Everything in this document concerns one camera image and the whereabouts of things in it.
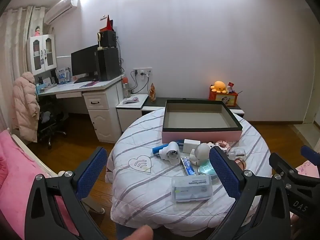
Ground black power cables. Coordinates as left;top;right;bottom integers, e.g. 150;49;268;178
130;71;150;94

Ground white charger adapter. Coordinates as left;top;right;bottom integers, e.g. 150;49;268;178
182;139;200;153

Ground pink box with dark rim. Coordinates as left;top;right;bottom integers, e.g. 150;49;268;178
161;99;243;143

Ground orange printed storage box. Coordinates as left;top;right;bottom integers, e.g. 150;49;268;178
209;90;238;107

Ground black keyboard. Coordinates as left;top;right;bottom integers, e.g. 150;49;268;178
74;76;97;83

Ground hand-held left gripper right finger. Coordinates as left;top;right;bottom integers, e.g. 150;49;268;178
209;145;292;240

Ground pink bed blanket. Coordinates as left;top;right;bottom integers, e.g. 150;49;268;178
0;130;80;240

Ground person's left hand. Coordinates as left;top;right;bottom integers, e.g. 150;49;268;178
124;224;153;240

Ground orange octopus plush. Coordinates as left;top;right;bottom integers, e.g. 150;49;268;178
210;81;227;94

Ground black speaker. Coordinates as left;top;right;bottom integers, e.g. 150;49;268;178
101;31;117;48

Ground pink puffer jacket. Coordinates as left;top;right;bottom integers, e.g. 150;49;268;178
12;71;40;143

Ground orange figurine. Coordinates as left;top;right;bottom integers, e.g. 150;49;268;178
149;83;157;103

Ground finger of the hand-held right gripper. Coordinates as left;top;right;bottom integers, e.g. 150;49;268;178
269;152;304;188
301;145;320;167

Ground white desk with drawers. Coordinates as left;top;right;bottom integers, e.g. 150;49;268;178
36;74;125;143

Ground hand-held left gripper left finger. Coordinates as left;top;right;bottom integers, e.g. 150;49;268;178
24;146;108;240

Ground white astronaut figure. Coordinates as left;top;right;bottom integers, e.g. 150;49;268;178
189;142;210;167

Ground white wall outlet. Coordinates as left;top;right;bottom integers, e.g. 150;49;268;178
133;67;152;78

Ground black computer tower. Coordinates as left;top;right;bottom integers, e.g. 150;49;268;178
97;47;120;82

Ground blue plastic tool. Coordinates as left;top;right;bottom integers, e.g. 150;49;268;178
152;144;170;157

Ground black computer monitor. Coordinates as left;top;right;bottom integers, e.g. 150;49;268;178
71;44;99;78

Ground white air conditioner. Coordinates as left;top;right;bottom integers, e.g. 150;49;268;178
44;0;78;25

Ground blue toothpaste box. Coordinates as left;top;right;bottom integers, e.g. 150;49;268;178
180;157;198;176

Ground pink block flower toy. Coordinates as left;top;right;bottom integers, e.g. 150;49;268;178
215;140;232;153

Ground blue white box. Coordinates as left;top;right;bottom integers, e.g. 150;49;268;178
57;66;70;84

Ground bottle with orange cap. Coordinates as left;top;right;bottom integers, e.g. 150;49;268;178
122;76;131;98

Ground black office chair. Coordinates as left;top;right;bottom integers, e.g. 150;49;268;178
37;96;67;150

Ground cream curtain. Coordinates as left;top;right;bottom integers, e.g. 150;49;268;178
0;5;45;130

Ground white bedside cabinet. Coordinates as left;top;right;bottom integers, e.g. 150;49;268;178
116;94;149;133

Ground white glass door cabinet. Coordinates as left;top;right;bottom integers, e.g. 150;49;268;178
26;34;57;75

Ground black top low cabinet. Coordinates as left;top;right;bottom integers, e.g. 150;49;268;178
142;97;244;117

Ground pink printed blanket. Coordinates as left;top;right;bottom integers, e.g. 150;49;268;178
295;161;320;179

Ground white bed frame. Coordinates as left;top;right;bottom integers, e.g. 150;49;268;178
10;134;105;214

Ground clear plastic floss box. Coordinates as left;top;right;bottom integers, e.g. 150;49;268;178
172;175;213;202

